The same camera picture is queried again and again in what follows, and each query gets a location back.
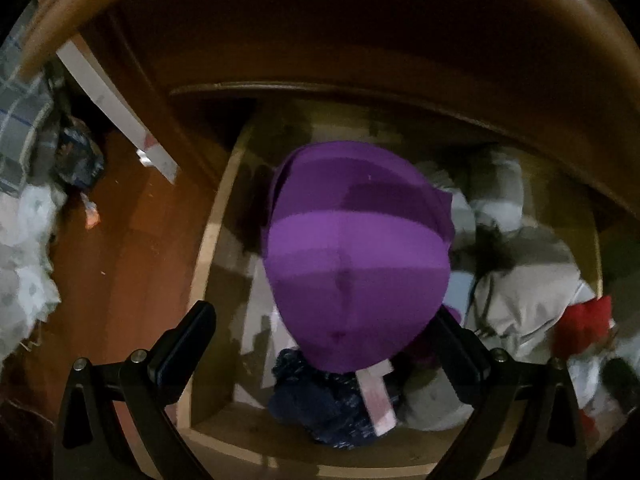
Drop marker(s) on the light blue underwear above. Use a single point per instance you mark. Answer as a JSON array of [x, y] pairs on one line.
[[457, 292]]

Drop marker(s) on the white dotted cloth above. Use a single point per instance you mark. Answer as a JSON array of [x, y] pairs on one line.
[[25, 260]]

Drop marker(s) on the purple underwear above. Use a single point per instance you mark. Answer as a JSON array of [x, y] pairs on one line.
[[350, 260]]

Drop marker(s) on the grey plaid cloth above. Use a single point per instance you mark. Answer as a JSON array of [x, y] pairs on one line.
[[25, 110]]

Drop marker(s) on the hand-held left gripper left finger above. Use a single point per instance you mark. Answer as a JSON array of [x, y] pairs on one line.
[[195, 330]]

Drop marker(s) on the white garment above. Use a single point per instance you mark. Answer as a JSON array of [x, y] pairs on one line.
[[495, 185]]

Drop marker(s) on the white plank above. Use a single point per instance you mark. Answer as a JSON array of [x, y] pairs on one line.
[[110, 100]]

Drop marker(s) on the brown wooden nightstand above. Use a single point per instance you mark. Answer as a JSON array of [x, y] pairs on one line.
[[350, 35]]

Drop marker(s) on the red underwear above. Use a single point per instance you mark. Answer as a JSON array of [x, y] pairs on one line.
[[585, 325]]

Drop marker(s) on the dark blue patterned underwear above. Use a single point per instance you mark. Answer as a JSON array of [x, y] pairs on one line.
[[310, 400]]

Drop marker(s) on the small orange wrapper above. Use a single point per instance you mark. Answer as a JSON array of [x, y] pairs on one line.
[[91, 215]]

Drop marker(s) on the wooden drawer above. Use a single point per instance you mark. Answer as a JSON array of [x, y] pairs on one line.
[[210, 280]]

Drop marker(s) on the dark blue bag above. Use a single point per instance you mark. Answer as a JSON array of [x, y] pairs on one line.
[[80, 160]]

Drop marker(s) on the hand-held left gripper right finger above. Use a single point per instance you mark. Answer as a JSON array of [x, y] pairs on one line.
[[450, 340]]

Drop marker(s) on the grey sock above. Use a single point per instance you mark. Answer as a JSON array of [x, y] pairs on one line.
[[435, 405]]

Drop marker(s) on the beige garment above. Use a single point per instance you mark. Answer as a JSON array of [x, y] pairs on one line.
[[525, 290]]

